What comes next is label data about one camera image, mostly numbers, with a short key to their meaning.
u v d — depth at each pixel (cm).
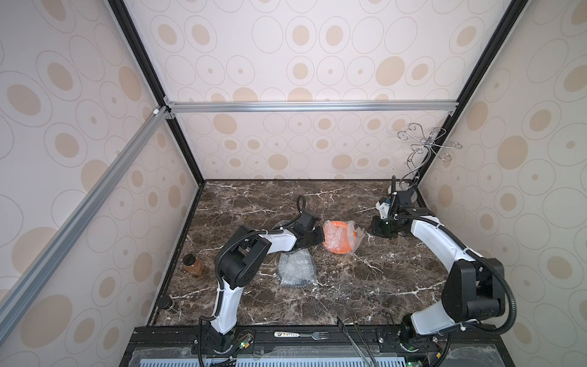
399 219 65
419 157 115
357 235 95
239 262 52
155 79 83
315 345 73
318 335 75
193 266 81
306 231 78
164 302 76
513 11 68
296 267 86
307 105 90
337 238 93
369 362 70
